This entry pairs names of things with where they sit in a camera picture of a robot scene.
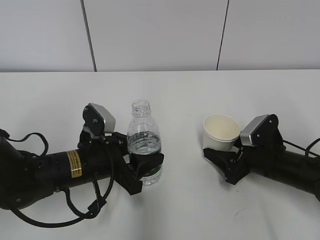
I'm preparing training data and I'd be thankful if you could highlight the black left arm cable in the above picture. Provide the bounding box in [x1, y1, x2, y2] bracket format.
[0, 132, 118, 228]

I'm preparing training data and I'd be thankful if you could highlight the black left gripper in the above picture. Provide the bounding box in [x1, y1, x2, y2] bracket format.
[77, 130, 165, 196]

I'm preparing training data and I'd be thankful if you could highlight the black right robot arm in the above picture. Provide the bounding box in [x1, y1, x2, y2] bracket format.
[203, 146, 320, 200]

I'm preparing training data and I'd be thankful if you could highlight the white paper cup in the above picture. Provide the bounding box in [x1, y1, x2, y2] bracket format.
[202, 113, 241, 152]

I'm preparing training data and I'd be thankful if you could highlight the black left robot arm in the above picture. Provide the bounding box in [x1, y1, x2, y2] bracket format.
[0, 130, 164, 210]

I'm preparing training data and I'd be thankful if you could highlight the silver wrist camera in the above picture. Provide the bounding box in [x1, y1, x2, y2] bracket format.
[239, 114, 284, 147]
[82, 102, 116, 138]

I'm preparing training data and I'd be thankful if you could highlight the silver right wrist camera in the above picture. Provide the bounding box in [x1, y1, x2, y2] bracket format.
[239, 114, 284, 147]

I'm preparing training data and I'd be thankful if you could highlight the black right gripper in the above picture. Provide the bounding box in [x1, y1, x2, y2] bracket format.
[203, 147, 251, 185]

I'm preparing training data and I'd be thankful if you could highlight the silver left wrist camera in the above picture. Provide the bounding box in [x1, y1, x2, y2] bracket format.
[82, 102, 116, 138]

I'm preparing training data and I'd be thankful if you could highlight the clear green-label water bottle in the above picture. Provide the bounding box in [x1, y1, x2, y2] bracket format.
[126, 99, 164, 186]

